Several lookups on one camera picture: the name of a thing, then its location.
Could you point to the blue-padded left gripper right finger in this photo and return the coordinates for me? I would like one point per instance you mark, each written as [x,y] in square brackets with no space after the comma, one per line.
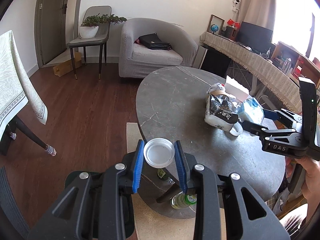
[195,178]

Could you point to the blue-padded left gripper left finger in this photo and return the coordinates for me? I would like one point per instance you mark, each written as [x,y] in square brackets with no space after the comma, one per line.
[120,182]

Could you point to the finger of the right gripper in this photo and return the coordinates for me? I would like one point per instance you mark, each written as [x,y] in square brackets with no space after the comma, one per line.
[287,118]
[255,127]

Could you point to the black white carton package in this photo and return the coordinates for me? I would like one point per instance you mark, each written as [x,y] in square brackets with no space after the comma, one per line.
[221,114]

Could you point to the white plastic jar lid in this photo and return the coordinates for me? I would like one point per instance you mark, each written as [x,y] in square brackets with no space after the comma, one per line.
[159,152]

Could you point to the brown cardboard tape roll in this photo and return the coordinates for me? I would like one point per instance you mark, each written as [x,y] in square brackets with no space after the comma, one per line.
[220,94]

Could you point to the white paper ball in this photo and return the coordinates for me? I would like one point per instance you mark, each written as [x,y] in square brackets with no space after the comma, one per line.
[216,89]

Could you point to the person's right hand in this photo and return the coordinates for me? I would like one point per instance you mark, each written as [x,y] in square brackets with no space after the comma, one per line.
[310,188]

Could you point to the clear green-capped bottle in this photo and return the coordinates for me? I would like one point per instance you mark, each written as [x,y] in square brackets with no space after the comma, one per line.
[182,200]

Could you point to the beige lace table runner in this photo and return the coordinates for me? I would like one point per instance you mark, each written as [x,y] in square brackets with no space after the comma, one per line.
[276,81]

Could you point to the green glass bottle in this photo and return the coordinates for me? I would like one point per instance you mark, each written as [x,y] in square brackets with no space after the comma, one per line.
[162,175]

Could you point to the white torn cardboard box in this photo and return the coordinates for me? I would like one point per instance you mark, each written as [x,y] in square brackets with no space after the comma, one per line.
[236,89]

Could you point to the round marble coffee table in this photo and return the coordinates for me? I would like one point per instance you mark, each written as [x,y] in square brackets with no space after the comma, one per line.
[171,104]

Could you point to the black monitor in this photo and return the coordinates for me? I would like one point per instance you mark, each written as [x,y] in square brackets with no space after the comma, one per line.
[254,36]

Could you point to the brown wooden radio box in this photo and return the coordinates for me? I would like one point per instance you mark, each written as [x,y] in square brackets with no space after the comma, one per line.
[231,33]

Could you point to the small blue globe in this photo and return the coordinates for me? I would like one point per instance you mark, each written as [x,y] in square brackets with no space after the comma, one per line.
[214,28]

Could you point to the grey floor mat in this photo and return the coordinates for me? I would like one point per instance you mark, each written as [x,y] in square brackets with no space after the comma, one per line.
[13,224]

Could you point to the grey armchair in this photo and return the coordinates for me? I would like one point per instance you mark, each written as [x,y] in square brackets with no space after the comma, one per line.
[137,61]

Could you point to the black table leg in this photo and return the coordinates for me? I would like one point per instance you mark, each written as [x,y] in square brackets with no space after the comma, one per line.
[26,131]

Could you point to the framed picture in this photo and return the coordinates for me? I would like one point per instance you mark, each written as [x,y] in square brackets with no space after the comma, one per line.
[218,21]

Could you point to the cardboard box on floor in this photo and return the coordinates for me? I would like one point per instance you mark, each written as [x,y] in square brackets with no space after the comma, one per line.
[64,63]

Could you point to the white patterned tablecloth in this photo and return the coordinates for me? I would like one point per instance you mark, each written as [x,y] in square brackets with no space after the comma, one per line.
[16,88]

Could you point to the black handbag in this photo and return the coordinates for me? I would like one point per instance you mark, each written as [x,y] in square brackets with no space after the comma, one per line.
[152,41]

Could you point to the grey dining chair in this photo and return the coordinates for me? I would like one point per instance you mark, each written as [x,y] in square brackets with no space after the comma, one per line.
[99,40]

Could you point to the potted green plant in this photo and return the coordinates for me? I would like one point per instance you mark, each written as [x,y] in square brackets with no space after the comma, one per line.
[90,25]

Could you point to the grey door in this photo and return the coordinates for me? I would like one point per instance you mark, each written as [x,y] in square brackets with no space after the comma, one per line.
[49,30]

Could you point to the white security camera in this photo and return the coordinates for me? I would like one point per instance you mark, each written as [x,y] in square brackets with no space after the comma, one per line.
[235,7]

